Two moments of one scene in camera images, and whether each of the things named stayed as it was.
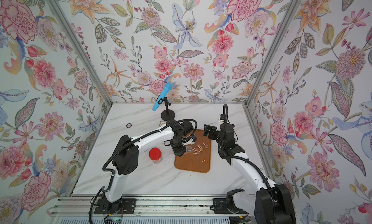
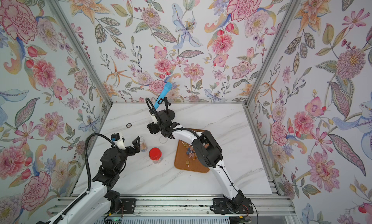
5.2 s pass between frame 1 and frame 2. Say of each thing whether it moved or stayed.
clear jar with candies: moved
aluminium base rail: stayed
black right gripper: moved
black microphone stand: stayed
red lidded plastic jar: stayed
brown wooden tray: stayed
